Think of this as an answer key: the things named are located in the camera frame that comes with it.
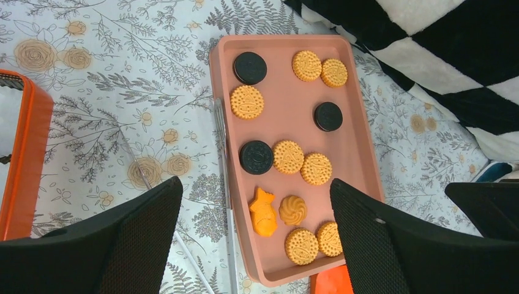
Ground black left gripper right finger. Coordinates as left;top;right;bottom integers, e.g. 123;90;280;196
330;178;518;293

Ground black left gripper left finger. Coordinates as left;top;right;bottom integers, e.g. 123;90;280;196
1;176;183;293

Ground swirl butter cookie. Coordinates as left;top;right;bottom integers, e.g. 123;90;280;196
278;195;307;225

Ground orange compartment box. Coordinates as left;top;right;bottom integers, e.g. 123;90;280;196
1;69;54;241

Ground metal tongs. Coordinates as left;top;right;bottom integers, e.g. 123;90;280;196
214;98;239;293

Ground pink cookie tray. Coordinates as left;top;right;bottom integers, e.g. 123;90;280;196
209;35;384;287

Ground round yellow biscuit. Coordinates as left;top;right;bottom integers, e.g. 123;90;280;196
292;50;322;81
316;222;343;257
230;85;264;119
285;228;319;266
321;58;348;88
300;153;332;186
272;140;304;175

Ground black sandwich cookie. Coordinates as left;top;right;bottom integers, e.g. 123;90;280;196
239;140;274;175
233;51;267;85
313;102;343;132

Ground orange box lid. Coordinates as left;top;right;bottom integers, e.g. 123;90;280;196
310;265;354;294

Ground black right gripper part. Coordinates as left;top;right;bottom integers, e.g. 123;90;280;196
444;179;518;241

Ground orange fish-shaped cookie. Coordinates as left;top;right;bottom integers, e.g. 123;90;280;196
248;187;278;237

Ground cream blue printed cloth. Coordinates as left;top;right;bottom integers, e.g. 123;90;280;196
472;161;518;183

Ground floral tablecloth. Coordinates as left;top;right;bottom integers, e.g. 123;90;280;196
1;1;488;293

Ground black white checkered pillow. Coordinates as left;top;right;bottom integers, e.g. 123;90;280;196
287;1;518;162

